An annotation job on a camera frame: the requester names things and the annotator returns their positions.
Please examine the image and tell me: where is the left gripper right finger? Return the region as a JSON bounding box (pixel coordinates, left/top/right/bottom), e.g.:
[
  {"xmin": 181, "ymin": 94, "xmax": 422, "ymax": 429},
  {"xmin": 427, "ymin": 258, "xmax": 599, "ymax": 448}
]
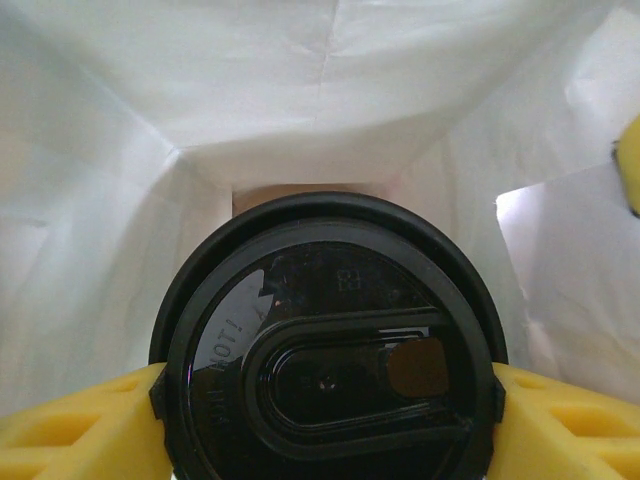
[{"xmin": 492, "ymin": 364, "xmax": 640, "ymax": 480}]

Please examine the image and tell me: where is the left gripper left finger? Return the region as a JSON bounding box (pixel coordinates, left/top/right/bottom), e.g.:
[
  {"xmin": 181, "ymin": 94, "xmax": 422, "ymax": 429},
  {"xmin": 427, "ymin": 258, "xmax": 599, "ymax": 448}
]
[{"xmin": 0, "ymin": 362, "xmax": 169, "ymax": 480}]

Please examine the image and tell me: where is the black coffee cup lid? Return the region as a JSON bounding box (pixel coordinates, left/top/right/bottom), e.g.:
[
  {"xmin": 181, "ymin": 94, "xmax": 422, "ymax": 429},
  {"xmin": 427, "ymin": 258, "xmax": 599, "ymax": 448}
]
[{"xmin": 148, "ymin": 192, "xmax": 509, "ymax": 480}]

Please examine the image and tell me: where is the yellow paper takeout bag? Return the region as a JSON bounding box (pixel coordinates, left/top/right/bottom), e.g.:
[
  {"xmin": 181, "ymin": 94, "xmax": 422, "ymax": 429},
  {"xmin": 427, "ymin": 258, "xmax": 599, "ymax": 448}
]
[{"xmin": 0, "ymin": 0, "xmax": 640, "ymax": 480}]

